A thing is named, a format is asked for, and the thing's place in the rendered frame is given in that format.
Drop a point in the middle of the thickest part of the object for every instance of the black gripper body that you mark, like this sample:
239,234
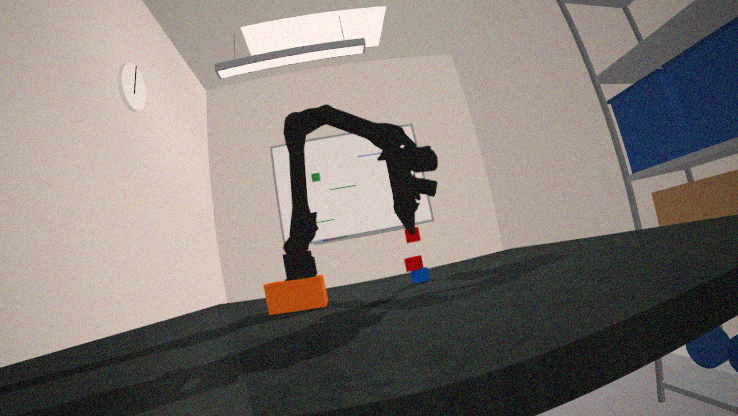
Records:
402,189

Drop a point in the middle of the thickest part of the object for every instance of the blue cube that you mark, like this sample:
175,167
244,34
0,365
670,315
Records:
420,275

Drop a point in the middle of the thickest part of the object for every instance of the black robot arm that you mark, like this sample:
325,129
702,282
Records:
299,263

